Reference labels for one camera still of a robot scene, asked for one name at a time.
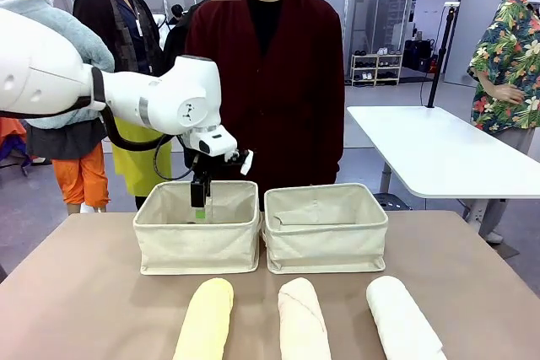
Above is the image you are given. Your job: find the yellow towel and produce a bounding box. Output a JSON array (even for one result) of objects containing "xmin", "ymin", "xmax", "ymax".
[{"xmin": 171, "ymin": 277, "xmax": 235, "ymax": 360}]

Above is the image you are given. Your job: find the person in dark clothes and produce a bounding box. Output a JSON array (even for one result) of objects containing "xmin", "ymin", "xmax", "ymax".
[{"xmin": 163, "ymin": 0, "xmax": 212, "ymax": 70}]

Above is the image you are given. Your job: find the white towel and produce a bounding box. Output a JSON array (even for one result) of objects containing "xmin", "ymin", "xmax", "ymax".
[{"xmin": 365, "ymin": 275, "xmax": 448, "ymax": 360}]

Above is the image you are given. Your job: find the wooden shoe rack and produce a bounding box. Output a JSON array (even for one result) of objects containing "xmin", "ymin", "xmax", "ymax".
[{"xmin": 349, "ymin": 51, "xmax": 402, "ymax": 87}]

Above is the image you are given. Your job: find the beige fabric basket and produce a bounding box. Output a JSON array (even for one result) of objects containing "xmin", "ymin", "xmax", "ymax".
[
  {"xmin": 262, "ymin": 182, "xmax": 389, "ymax": 275},
  {"xmin": 132, "ymin": 180, "xmax": 261, "ymax": 276}
]

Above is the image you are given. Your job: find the white table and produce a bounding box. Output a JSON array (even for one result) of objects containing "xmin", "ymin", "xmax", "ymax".
[{"xmin": 346, "ymin": 105, "xmax": 540, "ymax": 234}]

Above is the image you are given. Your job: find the black tripod stand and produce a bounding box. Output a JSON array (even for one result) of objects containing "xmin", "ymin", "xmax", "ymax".
[{"xmin": 425, "ymin": 4, "xmax": 459, "ymax": 109}]

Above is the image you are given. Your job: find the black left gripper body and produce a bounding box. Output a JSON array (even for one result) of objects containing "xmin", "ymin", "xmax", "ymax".
[{"xmin": 184, "ymin": 147, "xmax": 213, "ymax": 186}]

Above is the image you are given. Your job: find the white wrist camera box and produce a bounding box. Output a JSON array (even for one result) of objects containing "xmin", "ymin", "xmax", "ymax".
[{"xmin": 239, "ymin": 148, "xmax": 255, "ymax": 176}]

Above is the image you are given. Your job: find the black case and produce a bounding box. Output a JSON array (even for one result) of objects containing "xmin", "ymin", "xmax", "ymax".
[{"xmin": 403, "ymin": 38, "xmax": 435, "ymax": 73}]

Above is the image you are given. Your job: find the rolled beige towel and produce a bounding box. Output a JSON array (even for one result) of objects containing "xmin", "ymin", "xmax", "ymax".
[{"xmin": 277, "ymin": 277, "xmax": 332, "ymax": 360}]

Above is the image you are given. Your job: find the person in maroon cardigan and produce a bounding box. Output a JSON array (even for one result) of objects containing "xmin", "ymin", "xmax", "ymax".
[{"xmin": 184, "ymin": 0, "xmax": 347, "ymax": 212}]

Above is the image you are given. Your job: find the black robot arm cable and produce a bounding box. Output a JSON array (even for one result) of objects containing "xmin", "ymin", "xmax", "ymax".
[{"xmin": 90, "ymin": 67, "xmax": 199, "ymax": 182}]

